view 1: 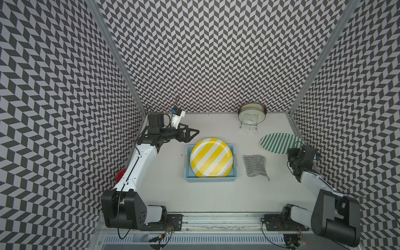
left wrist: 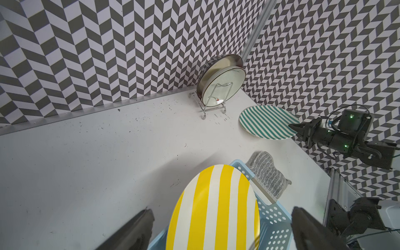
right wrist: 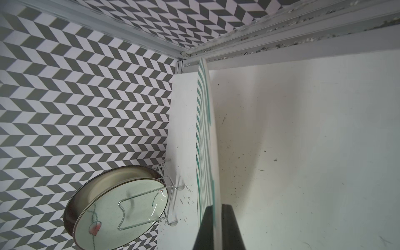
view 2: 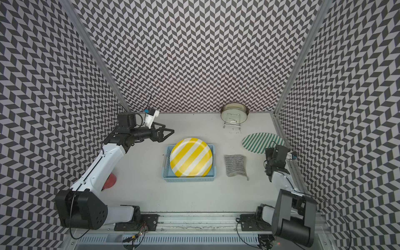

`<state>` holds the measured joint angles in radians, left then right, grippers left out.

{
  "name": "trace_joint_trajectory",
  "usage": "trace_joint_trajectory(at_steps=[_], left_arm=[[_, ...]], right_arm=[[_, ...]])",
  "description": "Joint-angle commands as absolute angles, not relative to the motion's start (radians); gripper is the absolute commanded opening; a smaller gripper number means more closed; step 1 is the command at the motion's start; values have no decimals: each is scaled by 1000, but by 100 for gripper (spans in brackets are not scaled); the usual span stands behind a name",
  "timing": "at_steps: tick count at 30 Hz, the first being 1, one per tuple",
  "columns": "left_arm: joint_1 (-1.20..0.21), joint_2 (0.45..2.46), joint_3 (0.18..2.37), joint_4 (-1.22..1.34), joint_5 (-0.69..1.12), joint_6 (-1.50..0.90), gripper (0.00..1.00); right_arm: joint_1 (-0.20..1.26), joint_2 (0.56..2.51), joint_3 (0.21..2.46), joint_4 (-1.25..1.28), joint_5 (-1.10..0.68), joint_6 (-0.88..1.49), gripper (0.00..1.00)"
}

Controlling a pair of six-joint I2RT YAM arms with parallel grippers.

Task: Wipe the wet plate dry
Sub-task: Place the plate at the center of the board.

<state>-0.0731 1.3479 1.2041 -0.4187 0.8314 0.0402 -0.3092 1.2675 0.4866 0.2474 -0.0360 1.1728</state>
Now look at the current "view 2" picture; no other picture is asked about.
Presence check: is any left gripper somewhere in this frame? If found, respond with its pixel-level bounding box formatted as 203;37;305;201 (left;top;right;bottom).
131;121;174;143

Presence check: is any green striped plate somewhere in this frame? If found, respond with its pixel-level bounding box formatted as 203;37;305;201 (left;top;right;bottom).
242;132;285;154

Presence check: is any grey microfibre cloth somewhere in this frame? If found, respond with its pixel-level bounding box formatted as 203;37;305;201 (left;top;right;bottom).
224;154;249;181

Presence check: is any yellow striped plate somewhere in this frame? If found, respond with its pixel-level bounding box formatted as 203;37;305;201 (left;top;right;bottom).
167;137;215;178

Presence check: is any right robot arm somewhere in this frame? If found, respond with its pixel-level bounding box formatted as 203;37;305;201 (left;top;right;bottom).
255;145;317;247

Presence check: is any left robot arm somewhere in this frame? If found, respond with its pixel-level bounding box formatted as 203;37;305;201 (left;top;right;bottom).
55;109;174;230

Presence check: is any light blue plastic basket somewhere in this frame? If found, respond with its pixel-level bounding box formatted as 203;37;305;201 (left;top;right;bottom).
161;144;216;182

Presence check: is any red emergency stop button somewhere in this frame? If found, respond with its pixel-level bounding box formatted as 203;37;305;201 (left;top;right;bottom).
102;173;117;190

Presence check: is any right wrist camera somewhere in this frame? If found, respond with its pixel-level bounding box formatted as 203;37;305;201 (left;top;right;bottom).
287;151;298;160

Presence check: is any wire plate stand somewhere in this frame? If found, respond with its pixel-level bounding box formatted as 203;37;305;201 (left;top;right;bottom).
221;113;241;128

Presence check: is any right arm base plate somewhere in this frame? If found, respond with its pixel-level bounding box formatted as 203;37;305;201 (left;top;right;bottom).
239;214;271;232

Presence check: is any aluminium front rail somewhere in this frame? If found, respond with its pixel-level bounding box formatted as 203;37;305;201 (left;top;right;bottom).
67;212;332;235

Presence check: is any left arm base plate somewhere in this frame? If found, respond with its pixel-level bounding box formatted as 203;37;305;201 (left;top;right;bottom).
114;214;159;232

